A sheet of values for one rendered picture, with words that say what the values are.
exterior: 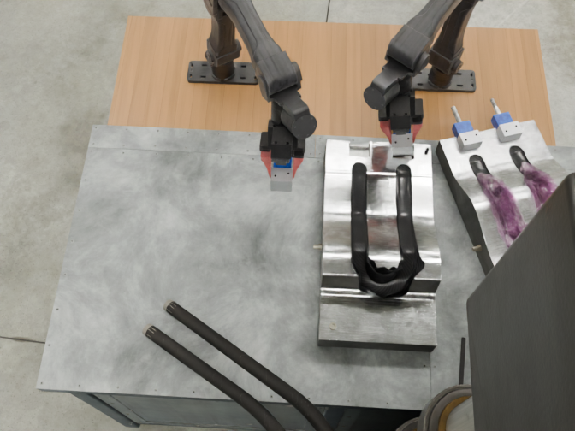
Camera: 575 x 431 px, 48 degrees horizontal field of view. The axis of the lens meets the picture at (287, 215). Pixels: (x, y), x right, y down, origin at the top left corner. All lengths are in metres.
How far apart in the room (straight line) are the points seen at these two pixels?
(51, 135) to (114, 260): 1.30
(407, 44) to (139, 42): 0.86
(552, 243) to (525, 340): 0.06
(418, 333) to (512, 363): 1.10
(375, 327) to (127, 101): 0.91
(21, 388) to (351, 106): 1.48
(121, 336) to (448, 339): 0.75
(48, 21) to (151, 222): 1.75
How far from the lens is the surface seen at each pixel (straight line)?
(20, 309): 2.57
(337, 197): 1.56
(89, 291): 1.63
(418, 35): 1.44
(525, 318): 0.38
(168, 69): 1.90
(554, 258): 0.34
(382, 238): 1.50
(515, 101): 1.91
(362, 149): 1.66
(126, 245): 1.65
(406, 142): 1.59
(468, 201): 1.62
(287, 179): 1.50
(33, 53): 3.15
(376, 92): 1.42
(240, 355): 1.43
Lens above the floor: 2.27
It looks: 65 degrees down
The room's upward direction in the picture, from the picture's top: straight up
